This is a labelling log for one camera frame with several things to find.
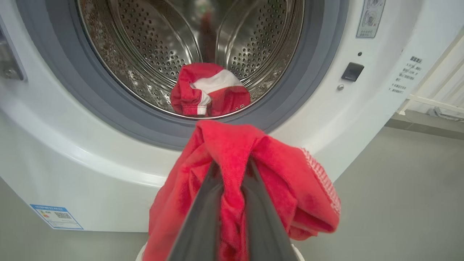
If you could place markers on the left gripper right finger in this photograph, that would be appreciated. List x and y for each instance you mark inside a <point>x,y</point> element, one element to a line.
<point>266,232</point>

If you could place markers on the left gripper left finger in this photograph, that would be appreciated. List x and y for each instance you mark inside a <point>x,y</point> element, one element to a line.
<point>203,224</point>

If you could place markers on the red terry towel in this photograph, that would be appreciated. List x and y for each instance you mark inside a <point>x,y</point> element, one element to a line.
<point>232,145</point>

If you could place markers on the red and white garment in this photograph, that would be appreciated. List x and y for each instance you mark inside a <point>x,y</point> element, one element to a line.
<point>224,99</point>

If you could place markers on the white washing machine body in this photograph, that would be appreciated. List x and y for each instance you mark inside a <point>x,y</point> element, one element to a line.
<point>90,174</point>

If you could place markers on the black door latch socket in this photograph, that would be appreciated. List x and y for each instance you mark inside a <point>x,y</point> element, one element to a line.
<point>352,71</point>

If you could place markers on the grey rubber door gasket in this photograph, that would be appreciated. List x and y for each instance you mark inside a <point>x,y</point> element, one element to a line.
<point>72,83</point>

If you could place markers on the metal door hinge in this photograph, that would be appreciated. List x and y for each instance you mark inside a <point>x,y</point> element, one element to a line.
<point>9,54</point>

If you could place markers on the blue energy label sticker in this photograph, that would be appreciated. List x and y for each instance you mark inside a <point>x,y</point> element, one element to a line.
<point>56,216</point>

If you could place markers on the perforated steel drum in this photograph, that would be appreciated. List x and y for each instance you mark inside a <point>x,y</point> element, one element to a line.
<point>145,36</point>

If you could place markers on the white metal railing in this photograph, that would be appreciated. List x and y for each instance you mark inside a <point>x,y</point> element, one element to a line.
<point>435,101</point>

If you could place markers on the grey warning sticker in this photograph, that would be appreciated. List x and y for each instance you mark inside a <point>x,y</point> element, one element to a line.
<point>370,18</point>

